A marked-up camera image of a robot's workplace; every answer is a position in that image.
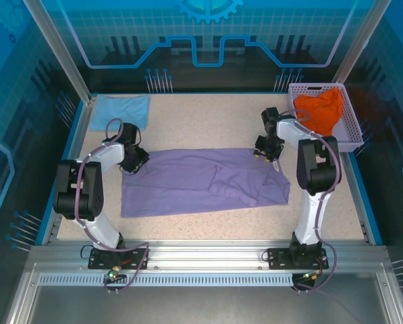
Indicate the aluminium frame post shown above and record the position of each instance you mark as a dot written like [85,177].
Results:
[62,54]
[360,44]

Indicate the purple printed t-shirt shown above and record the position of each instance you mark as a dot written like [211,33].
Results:
[174,182]

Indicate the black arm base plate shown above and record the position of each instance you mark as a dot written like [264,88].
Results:
[137,258]
[278,258]

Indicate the lavender plastic basket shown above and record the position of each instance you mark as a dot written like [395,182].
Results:
[351,135]

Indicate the small connector with green light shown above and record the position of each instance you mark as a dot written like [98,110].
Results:
[312,276]
[113,272]

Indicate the orange t-shirt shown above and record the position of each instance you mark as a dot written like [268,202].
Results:
[322,111]

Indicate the light blue folded t-shirt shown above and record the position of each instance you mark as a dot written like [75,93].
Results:
[120,113]

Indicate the aluminium front rail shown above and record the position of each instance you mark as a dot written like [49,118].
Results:
[204,253]

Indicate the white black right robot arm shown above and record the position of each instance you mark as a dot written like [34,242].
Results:
[317,168]

